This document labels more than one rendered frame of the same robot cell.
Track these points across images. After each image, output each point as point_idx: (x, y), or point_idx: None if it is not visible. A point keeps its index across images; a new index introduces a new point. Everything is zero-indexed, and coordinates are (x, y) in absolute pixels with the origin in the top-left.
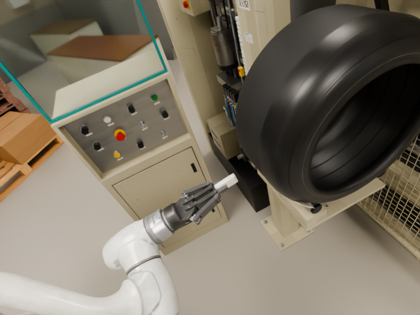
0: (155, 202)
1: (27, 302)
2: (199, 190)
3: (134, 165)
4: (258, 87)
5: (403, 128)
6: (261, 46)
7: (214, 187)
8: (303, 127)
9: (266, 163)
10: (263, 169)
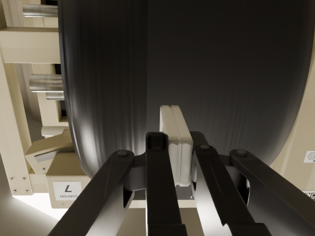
0: None
1: None
2: (272, 218)
3: None
4: (191, 198)
5: None
6: (286, 146)
7: (191, 170)
8: (86, 173)
9: (112, 134)
10: (130, 100)
